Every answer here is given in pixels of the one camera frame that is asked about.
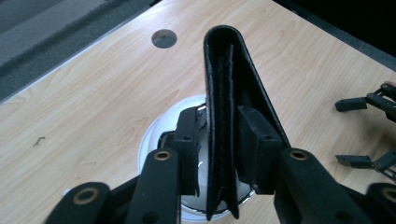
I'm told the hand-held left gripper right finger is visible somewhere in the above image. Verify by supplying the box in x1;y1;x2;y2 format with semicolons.
234;105;372;224

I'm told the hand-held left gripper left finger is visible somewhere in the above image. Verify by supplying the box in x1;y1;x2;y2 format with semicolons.
124;106;202;224

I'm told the black wallet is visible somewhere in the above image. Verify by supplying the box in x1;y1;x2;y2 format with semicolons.
203;24;292;221

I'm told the white cup on stand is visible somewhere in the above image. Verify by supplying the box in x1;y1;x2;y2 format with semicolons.
137;94;257;224

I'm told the dark round table grommet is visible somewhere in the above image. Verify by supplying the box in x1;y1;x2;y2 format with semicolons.
150;28;178;49

